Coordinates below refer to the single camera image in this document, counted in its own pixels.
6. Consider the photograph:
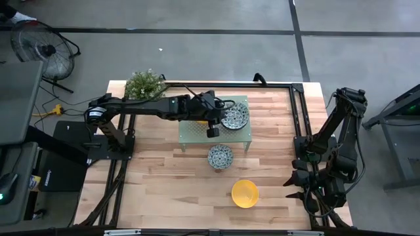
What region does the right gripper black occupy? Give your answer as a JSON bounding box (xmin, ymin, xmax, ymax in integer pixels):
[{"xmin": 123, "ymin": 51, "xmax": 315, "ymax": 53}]
[{"xmin": 282, "ymin": 168, "xmax": 346, "ymax": 207}]

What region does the teal patterned ceramic bowl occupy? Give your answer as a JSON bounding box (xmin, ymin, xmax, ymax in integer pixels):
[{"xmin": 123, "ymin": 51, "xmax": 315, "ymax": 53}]
[
  {"xmin": 220, "ymin": 100, "xmax": 251, "ymax": 131},
  {"xmin": 207, "ymin": 144, "xmax": 234, "ymax": 170}
]

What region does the green perforated metal stand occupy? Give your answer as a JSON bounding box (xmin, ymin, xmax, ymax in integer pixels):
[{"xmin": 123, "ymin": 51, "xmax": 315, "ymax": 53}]
[{"xmin": 178, "ymin": 94, "xmax": 253, "ymax": 153}]

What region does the green potted plant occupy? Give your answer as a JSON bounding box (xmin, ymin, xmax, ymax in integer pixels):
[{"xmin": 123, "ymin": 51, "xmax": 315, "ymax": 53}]
[{"xmin": 124, "ymin": 68, "xmax": 169, "ymax": 101}]

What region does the dark grey metal table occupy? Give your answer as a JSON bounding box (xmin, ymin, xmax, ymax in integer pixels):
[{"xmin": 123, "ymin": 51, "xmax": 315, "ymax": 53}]
[{"xmin": 362, "ymin": 83, "xmax": 420, "ymax": 191}]

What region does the black beam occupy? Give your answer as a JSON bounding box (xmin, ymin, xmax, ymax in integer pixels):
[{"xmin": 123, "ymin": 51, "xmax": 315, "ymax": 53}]
[{"xmin": 25, "ymin": 125, "xmax": 96, "ymax": 167}]

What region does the black floor fan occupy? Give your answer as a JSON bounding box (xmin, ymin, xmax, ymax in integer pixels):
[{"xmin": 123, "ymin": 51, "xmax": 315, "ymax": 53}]
[{"xmin": 10, "ymin": 19, "xmax": 81, "ymax": 94}]

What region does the small colourful packet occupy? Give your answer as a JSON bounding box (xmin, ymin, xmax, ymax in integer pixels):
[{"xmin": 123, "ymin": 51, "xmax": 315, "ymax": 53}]
[{"xmin": 28, "ymin": 174, "xmax": 42, "ymax": 191}]

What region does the grey desk top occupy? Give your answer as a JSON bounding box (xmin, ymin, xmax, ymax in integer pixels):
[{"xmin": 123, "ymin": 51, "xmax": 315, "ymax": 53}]
[
  {"xmin": 0, "ymin": 60, "xmax": 44, "ymax": 146},
  {"xmin": 0, "ymin": 141, "xmax": 39, "ymax": 226}
]

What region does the person's foot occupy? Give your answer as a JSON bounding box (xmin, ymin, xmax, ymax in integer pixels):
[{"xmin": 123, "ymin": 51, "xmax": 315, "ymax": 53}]
[{"xmin": 0, "ymin": 2, "xmax": 37, "ymax": 24}]

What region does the black computer mouse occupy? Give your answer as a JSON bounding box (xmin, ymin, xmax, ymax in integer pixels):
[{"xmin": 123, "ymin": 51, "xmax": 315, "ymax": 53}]
[{"xmin": 0, "ymin": 172, "xmax": 19, "ymax": 206}]

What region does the silver aluminium bracket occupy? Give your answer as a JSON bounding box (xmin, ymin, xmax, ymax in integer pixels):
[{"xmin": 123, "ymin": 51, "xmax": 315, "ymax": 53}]
[
  {"xmin": 287, "ymin": 230, "xmax": 325, "ymax": 236},
  {"xmin": 103, "ymin": 229, "xmax": 142, "ymax": 236}
]

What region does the black looped cable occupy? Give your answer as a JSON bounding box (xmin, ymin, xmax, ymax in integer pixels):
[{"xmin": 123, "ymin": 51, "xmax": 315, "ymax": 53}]
[{"xmin": 252, "ymin": 72, "xmax": 268, "ymax": 87}]

